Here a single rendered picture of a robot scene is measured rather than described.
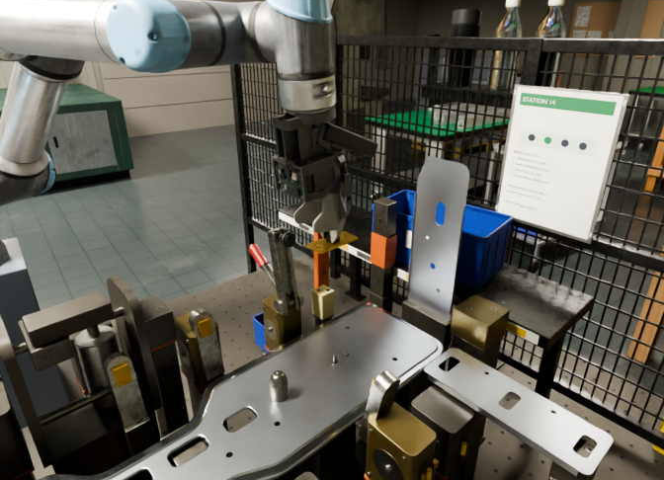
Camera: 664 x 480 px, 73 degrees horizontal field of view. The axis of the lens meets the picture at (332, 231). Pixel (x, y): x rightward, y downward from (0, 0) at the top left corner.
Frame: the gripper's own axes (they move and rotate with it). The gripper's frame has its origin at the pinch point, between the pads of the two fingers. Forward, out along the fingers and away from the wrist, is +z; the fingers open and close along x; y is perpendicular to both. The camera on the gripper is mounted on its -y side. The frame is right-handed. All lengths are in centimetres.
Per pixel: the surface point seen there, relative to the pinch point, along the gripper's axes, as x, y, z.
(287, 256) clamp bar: -15.2, -0.6, 11.2
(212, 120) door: -685, -315, 153
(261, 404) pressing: -0.2, 18.0, 25.2
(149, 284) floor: -225, -24, 131
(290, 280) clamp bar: -14.2, -0.1, 16.2
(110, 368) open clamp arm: -13.5, 34.9, 14.2
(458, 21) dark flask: -22, -64, -25
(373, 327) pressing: -2.3, -11.0, 28.2
